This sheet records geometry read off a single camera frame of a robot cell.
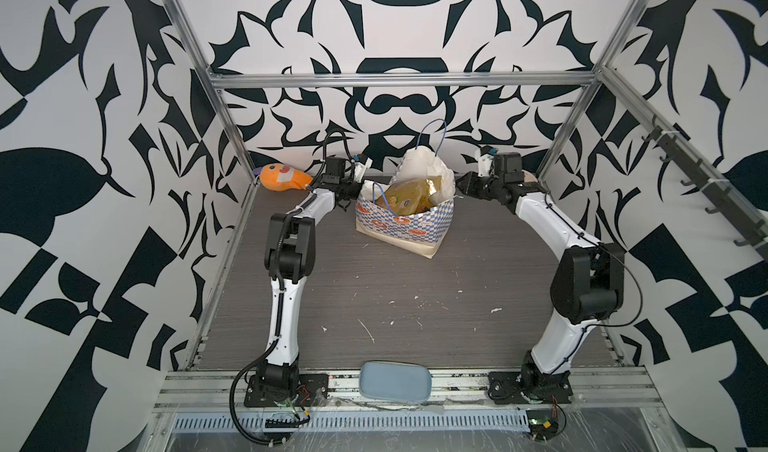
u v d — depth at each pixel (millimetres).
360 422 648
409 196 881
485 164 827
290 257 615
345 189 889
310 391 738
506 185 702
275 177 1083
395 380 729
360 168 945
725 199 549
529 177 1187
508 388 739
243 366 661
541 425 713
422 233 849
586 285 490
